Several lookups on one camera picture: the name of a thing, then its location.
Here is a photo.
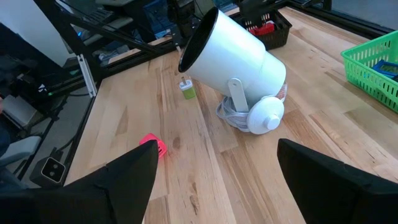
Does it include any pink charger with label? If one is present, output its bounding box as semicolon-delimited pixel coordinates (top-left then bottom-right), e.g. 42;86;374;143
139;133;168;159

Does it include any small black camera box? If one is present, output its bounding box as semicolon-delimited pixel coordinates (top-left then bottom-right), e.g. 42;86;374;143
29;156;67;188

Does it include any white cylindrical projector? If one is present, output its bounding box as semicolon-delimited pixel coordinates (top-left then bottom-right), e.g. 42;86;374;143
178;6;287;135

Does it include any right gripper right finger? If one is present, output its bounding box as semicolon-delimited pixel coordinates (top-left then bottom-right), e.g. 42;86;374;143
277;139;373;224

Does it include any green white charger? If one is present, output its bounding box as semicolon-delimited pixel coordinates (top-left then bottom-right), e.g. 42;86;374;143
178;77;197;100

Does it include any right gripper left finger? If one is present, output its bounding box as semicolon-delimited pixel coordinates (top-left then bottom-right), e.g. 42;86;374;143
93;140;159;224

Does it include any green plastic basket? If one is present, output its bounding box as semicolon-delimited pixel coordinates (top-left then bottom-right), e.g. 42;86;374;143
340;30;398;114

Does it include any white coiled power cable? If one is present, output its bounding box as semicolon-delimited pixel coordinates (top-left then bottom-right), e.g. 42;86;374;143
216;96;251;133

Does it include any silver metal bracket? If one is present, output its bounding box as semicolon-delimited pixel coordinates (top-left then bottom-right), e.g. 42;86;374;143
76;54;98;98

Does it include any black plastic basket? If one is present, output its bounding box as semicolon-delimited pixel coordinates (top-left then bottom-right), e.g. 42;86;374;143
241;11;293;51

